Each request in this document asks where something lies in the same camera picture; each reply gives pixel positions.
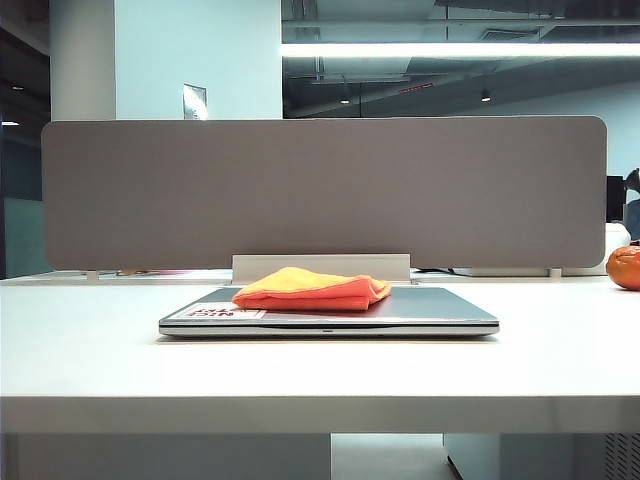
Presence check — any orange cloth rag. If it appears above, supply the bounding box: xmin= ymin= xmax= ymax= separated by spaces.
xmin=232 ymin=266 xmax=394 ymax=313

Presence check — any silver closed laptop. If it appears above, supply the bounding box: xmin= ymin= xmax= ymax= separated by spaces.
xmin=158 ymin=285 xmax=501 ymax=340

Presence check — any grey fabric desk divider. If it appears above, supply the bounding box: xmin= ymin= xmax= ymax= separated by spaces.
xmin=41 ymin=115 xmax=609 ymax=272

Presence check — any white flat device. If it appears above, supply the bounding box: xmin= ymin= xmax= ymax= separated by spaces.
xmin=453 ymin=266 xmax=608 ymax=278

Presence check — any long ceiling light strip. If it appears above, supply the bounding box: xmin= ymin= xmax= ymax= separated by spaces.
xmin=280 ymin=42 xmax=640 ymax=58

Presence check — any white desk leg panel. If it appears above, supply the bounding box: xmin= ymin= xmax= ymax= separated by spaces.
xmin=14 ymin=433 xmax=332 ymax=480

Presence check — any white rounded object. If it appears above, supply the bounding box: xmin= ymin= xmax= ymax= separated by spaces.
xmin=605 ymin=222 xmax=633 ymax=251

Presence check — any black monitor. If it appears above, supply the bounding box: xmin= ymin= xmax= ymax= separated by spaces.
xmin=606 ymin=168 xmax=640 ymax=222

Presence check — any orange round fruit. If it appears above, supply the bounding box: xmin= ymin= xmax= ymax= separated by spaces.
xmin=605 ymin=244 xmax=640 ymax=291

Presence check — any white cabinet with vent grille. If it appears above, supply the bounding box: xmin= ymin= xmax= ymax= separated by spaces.
xmin=442 ymin=432 xmax=640 ymax=480

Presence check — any framed wall poster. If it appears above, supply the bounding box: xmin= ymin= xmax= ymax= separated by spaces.
xmin=182 ymin=82 xmax=209 ymax=120

